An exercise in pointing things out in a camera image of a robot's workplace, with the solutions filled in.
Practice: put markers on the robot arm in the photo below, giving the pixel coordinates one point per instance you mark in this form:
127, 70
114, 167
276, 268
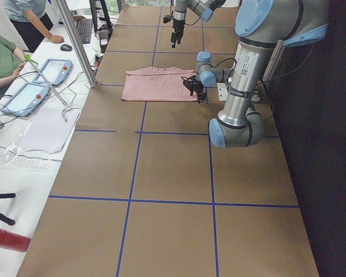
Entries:
259, 26
203, 9

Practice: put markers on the lower teach pendant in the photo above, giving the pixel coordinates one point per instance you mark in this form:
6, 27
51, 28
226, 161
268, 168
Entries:
25, 100

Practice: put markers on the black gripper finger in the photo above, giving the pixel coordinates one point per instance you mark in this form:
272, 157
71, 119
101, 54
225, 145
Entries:
179, 37
191, 91
201, 96
173, 40

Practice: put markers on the seated person green shirt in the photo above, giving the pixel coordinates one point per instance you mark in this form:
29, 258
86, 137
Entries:
12, 61

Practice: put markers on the upper teach pendant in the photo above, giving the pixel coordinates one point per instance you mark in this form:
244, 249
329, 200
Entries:
56, 70

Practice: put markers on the black camera tripod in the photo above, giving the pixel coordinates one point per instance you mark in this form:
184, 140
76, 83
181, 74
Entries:
5, 202

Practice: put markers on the standing person dark trousers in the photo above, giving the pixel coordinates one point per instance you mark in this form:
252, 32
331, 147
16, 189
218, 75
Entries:
31, 22

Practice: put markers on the teach pendant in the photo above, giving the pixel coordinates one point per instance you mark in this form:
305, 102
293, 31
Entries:
25, 100
56, 70

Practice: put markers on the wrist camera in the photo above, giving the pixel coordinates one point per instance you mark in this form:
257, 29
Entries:
168, 18
188, 82

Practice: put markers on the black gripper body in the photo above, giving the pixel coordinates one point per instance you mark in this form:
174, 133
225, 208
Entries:
178, 25
196, 85

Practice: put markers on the white cloth on desk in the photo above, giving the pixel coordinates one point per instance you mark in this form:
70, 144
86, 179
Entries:
48, 130

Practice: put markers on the aluminium frame post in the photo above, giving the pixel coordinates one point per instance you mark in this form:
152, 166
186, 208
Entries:
71, 30

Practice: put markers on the metal rod green tip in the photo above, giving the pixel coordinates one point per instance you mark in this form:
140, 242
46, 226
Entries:
67, 108

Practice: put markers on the black computer mouse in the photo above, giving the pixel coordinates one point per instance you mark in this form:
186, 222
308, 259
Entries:
66, 47

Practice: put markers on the pink Snoopy t-shirt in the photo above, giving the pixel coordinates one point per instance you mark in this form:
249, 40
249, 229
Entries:
157, 85

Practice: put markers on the red cylinder bottle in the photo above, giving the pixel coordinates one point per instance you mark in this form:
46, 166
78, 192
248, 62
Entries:
13, 241

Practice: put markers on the black keyboard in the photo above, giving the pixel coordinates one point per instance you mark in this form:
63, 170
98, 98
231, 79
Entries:
84, 29

